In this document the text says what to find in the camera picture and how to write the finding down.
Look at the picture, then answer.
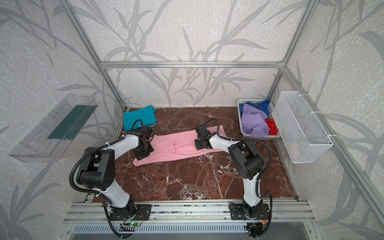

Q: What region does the pink t-shirt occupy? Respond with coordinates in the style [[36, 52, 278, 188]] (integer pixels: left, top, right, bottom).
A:
[[134, 130, 220, 167]]

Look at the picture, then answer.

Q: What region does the purple t-shirt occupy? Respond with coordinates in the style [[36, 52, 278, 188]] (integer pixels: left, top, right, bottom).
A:
[[241, 104, 270, 137]]

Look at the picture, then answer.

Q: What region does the white plastic laundry basket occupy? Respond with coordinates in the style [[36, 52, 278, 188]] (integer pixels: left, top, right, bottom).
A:
[[237, 99, 281, 140]]

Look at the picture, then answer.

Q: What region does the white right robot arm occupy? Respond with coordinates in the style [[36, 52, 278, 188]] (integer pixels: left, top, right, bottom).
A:
[[195, 125, 272, 221]]

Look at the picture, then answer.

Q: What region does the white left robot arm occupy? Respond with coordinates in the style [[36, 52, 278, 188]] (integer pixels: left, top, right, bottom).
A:
[[69, 126, 154, 221]]

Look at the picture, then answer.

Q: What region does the folded teal t-shirt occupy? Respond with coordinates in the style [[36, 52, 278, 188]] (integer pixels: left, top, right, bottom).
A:
[[123, 106, 157, 131]]

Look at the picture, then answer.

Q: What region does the blue t-shirt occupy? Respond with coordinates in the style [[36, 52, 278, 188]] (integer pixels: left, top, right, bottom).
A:
[[239, 100, 271, 116]]

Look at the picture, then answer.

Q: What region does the red t-shirt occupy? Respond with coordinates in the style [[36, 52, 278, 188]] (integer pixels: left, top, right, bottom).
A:
[[265, 119, 279, 136]]

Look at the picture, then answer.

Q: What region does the green circuit board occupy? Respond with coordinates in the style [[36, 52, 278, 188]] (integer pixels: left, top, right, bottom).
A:
[[120, 222, 142, 232]]

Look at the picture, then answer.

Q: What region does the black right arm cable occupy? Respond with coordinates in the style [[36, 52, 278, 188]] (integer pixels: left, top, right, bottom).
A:
[[203, 118, 274, 238]]

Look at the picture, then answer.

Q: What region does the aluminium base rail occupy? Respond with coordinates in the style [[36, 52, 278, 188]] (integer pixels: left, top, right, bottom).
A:
[[56, 199, 323, 240]]

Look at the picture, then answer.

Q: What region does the clear acrylic wall shelf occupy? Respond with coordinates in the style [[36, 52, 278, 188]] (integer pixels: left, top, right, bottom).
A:
[[9, 94, 98, 163]]

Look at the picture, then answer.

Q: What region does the white wire mesh basket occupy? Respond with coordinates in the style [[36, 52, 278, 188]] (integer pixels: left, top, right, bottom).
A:
[[272, 91, 334, 164]]

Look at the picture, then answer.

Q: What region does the aluminium cage frame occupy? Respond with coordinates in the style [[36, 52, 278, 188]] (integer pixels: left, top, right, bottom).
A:
[[58, 0, 384, 240]]

